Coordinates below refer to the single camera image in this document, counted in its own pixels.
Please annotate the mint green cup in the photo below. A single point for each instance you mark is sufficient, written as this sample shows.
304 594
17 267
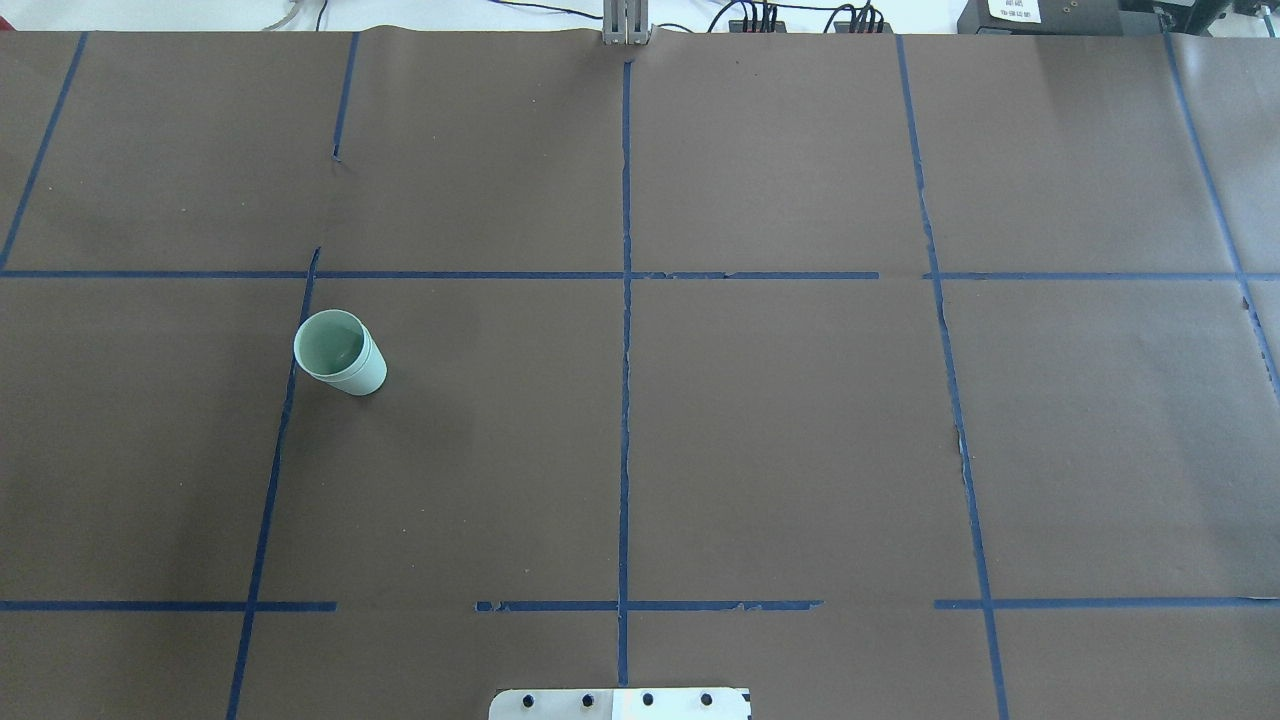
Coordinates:
326 342
366 373

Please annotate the orange black electronics board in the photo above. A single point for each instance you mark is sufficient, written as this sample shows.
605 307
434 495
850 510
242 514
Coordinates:
758 18

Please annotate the black computer box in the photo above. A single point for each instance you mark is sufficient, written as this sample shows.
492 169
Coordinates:
1046 18

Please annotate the aluminium frame post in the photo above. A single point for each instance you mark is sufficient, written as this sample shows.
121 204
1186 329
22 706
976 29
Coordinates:
626 22

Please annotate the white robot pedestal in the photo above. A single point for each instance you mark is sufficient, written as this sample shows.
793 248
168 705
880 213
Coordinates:
623 703

